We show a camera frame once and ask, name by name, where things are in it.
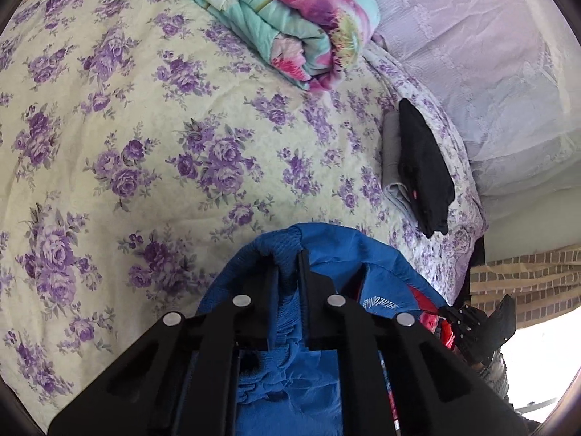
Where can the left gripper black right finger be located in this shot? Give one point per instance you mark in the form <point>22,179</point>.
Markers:
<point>395,376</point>

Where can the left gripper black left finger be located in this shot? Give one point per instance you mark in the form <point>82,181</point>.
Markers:
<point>182,374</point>

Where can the red and blue spider pants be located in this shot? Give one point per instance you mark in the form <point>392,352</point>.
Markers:
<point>290,390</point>

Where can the brown checkered curtain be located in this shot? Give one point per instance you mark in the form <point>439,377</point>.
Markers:
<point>544,285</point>

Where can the folded grey garment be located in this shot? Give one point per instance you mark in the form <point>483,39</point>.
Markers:
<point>392,185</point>

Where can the folded black garment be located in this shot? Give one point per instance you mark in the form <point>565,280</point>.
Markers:
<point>424,172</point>

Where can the purple floral bed quilt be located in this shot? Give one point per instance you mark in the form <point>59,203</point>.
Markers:
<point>143,143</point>

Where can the lavender lace sofa cover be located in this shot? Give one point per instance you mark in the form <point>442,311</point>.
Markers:
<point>507,73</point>

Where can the teal pink floral folded blanket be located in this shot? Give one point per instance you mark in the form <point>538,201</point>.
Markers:
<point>313,43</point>

